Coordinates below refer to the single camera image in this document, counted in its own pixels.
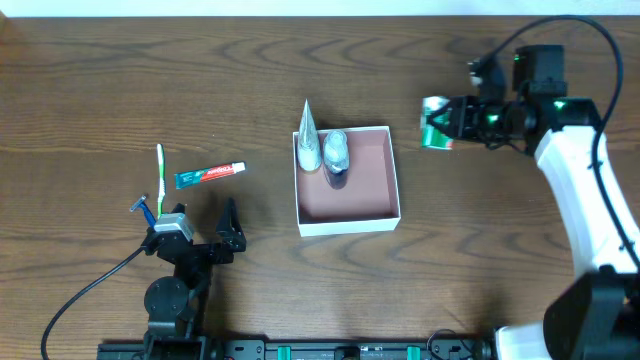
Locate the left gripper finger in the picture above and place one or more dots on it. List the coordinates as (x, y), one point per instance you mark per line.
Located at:
(179, 209)
(230, 230)

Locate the white lotion tube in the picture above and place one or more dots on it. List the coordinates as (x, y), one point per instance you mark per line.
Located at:
(308, 147)

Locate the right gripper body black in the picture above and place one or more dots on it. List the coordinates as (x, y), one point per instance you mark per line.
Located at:
(470, 118)

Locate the white box with pink interior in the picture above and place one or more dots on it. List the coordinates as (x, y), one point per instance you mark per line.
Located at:
(369, 201)

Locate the green soap bar package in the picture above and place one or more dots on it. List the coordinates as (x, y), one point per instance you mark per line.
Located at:
(431, 136)

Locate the green white toothbrush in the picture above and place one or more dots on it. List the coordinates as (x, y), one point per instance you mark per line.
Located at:
(161, 178)

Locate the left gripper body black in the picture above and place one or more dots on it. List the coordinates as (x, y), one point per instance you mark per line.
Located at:
(198, 250)

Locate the red green toothpaste tube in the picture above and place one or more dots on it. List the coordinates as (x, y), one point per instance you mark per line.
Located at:
(195, 177)

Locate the blue hand soap pump bottle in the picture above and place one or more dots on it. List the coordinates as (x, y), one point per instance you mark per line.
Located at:
(335, 152)

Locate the blue disposable razor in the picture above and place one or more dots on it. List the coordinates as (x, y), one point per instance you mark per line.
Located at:
(141, 205)

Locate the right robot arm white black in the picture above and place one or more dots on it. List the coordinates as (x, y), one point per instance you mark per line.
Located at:
(597, 316)

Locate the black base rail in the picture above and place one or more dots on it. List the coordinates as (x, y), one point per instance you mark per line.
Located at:
(439, 348)

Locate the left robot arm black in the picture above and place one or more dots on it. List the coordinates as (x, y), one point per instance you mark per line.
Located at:
(176, 304)

